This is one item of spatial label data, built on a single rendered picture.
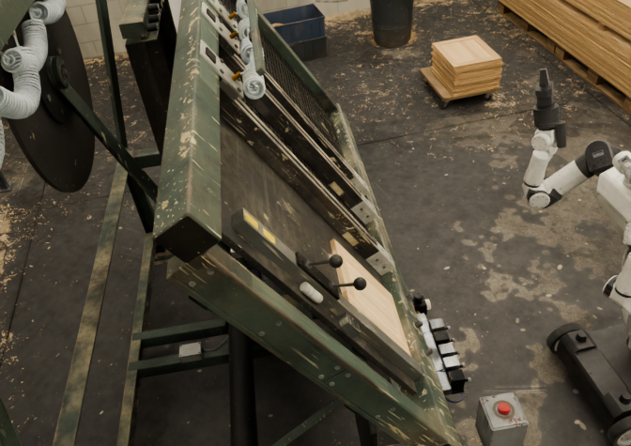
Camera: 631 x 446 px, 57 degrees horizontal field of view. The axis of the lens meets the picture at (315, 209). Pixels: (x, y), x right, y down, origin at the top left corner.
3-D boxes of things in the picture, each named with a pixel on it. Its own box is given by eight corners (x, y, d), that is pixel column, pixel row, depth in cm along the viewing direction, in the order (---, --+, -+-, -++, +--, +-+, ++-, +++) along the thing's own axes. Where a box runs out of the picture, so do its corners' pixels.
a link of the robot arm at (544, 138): (541, 112, 220) (543, 139, 225) (526, 122, 214) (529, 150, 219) (570, 113, 212) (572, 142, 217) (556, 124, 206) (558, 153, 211)
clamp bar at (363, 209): (366, 227, 265) (410, 199, 258) (179, 31, 197) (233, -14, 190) (361, 213, 272) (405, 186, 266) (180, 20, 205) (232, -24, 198)
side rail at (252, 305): (418, 456, 185) (448, 441, 181) (165, 279, 122) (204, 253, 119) (413, 438, 189) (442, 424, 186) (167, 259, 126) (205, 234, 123)
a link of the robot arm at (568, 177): (538, 197, 244) (585, 165, 231) (544, 217, 234) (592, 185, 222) (520, 181, 240) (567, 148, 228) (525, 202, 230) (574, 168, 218)
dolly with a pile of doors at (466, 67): (500, 101, 506) (505, 57, 481) (442, 113, 501) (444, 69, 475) (470, 71, 553) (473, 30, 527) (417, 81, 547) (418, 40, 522)
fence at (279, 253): (413, 380, 202) (423, 376, 201) (231, 227, 148) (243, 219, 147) (409, 368, 206) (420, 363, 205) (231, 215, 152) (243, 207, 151)
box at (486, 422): (521, 452, 193) (530, 423, 181) (486, 458, 192) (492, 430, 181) (508, 420, 202) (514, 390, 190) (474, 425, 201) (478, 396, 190)
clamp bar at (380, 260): (382, 279, 239) (432, 250, 233) (174, 74, 172) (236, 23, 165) (377, 262, 247) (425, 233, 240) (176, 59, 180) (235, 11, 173)
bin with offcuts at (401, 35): (423, 44, 607) (425, -19, 565) (376, 53, 601) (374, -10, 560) (407, 26, 646) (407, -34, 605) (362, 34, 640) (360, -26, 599)
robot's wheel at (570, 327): (577, 342, 311) (585, 318, 298) (583, 349, 307) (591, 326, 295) (543, 351, 309) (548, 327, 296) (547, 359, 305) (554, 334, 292)
